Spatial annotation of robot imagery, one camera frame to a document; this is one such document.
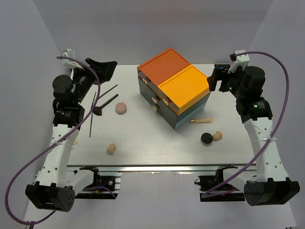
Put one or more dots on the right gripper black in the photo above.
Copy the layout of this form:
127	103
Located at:
217	75

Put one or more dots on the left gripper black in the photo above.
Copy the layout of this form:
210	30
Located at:
105	70

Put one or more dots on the black round jar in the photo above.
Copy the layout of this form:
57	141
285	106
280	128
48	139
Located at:
206	139

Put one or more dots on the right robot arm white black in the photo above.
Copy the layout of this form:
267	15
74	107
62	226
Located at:
271	185

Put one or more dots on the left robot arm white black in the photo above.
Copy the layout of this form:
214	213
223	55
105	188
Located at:
52	190

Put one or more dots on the thin black makeup brush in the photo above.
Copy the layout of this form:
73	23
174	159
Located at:
107	91

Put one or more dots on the blue label sticker right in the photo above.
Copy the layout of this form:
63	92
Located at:
222	66

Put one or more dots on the long thin black stick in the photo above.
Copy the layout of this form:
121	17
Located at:
90	131

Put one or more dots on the yellow drawer box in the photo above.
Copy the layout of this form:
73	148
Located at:
184	89

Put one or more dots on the black brush brown bristles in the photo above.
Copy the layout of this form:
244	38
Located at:
98	109

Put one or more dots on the beige tube gold cap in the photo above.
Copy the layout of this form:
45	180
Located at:
202	121

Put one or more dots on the dark orange drawer box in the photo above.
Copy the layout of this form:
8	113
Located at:
162	66

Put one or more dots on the dark grey drawer box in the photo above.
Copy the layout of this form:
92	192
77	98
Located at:
159	106

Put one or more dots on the teal drawer box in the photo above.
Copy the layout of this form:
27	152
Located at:
186	116

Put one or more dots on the beige sponge right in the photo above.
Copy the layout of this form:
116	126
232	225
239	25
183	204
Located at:
217	136

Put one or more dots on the beige sponge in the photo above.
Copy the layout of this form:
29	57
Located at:
111	149
217	136

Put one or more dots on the beige sponge left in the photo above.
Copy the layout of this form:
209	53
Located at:
111	149

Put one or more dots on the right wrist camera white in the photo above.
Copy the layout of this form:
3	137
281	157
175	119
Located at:
240	59

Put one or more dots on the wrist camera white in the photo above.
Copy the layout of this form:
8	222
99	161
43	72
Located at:
240	59
67	62

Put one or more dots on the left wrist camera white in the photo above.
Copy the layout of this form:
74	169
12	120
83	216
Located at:
67	62

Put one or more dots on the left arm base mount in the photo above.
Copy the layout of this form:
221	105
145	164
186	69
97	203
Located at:
94	184

